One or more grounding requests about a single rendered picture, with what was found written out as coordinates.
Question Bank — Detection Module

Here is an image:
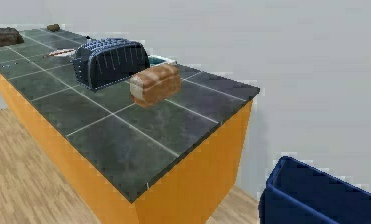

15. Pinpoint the brown bread loaf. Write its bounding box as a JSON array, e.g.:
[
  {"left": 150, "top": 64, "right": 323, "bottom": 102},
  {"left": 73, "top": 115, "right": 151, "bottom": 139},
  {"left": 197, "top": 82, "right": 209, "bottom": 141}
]
[{"left": 129, "top": 63, "right": 183, "bottom": 109}]

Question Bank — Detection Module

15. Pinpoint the white and teal dish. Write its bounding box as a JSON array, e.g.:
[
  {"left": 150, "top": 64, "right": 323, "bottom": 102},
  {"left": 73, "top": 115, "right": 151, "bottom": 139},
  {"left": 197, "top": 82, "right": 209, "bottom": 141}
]
[{"left": 147, "top": 55, "right": 177, "bottom": 67}]

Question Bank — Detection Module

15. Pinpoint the orange counter with tiled top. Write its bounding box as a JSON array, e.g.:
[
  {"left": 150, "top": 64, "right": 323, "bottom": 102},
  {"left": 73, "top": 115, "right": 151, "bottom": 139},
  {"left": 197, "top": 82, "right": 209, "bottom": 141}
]
[{"left": 0, "top": 27, "right": 261, "bottom": 224}]

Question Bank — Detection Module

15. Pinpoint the dark blue toaster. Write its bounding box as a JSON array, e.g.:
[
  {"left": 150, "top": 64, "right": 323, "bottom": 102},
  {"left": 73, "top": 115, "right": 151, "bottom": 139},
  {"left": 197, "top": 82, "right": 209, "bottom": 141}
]
[{"left": 72, "top": 37, "right": 151, "bottom": 92}]

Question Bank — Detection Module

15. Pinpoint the dark blue bin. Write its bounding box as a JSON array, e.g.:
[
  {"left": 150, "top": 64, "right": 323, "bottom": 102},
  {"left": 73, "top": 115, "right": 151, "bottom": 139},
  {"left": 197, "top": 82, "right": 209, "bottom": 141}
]
[{"left": 258, "top": 155, "right": 371, "bottom": 224}]

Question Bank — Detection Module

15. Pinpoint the dark brown lumpy block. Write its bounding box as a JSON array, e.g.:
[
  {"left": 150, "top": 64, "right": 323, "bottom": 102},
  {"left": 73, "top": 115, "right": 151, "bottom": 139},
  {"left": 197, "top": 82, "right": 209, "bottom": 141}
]
[{"left": 0, "top": 27, "right": 25, "bottom": 49}]

